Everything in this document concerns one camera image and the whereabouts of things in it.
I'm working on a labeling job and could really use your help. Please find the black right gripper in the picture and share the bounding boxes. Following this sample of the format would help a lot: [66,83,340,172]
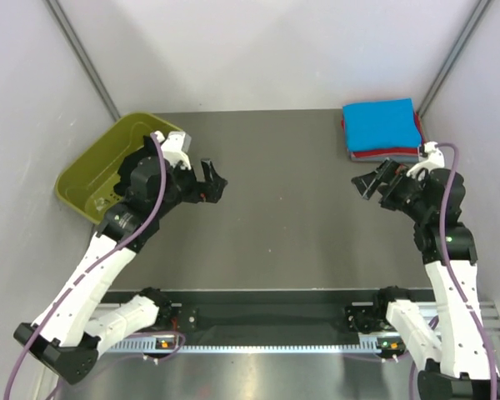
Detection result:
[351,157,431,222]

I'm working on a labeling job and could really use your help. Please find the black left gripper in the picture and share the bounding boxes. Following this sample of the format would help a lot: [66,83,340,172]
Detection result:
[153,157,227,218]

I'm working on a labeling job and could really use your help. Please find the blue t shirt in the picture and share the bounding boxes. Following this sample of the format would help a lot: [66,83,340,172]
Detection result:
[342,97,421,152]

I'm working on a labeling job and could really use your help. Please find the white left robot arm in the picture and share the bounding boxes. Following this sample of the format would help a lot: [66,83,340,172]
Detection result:
[13,131,228,385]

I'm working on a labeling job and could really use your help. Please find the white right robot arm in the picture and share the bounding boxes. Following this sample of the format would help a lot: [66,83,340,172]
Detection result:
[351,142,500,399]

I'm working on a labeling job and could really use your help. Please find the red folded t shirt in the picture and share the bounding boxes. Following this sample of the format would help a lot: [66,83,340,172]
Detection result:
[347,112,425,159]

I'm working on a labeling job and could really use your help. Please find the black t shirt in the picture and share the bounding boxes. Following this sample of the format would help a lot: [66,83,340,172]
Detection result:
[113,136,160,197]

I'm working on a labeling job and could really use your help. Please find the olive green plastic bin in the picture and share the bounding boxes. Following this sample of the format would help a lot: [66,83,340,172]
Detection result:
[55,112,180,225]

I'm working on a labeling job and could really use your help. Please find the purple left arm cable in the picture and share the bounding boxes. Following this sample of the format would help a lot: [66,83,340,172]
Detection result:
[2,132,188,400]

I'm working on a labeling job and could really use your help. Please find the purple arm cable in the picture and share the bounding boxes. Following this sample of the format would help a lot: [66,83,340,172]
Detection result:
[357,142,500,400]
[2,132,188,400]

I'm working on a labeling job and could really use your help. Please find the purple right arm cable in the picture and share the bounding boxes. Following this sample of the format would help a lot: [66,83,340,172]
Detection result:
[357,142,500,400]

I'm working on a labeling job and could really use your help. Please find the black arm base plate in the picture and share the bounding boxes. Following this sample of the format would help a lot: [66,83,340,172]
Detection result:
[164,302,389,333]

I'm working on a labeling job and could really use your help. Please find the aluminium frame rail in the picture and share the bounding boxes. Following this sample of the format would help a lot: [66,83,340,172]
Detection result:
[32,299,500,400]

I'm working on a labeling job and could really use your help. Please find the white slotted cable duct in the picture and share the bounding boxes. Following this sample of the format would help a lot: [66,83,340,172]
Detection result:
[107,335,405,354]

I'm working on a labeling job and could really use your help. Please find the right corner aluminium post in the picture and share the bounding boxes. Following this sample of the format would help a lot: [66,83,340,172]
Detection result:
[417,0,493,118]

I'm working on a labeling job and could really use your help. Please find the corner aluminium post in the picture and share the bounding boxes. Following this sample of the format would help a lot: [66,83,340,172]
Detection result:
[42,0,121,121]
[417,0,493,118]

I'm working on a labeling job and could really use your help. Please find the left corner aluminium post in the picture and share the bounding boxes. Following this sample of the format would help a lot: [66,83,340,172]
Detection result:
[42,0,121,121]

